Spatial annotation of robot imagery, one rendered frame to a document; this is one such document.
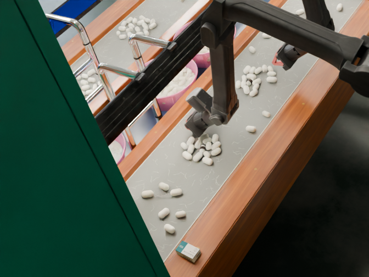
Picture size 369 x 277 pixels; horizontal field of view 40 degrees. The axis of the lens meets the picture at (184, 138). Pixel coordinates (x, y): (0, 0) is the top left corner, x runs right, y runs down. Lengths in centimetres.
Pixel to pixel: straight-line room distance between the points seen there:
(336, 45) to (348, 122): 168
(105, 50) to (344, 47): 140
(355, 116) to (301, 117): 112
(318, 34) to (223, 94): 42
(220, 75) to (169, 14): 108
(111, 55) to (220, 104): 89
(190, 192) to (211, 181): 8
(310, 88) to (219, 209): 57
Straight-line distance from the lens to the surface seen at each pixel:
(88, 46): 183
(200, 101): 156
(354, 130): 273
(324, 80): 184
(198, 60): 210
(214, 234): 145
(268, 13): 114
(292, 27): 112
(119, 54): 226
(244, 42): 207
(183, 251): 141
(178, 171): 165
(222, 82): 140
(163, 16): 241
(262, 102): 181
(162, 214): 154
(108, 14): 252
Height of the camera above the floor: 194
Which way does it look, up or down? 43 degrees down
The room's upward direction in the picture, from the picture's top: 18 degrees counter-clockwise
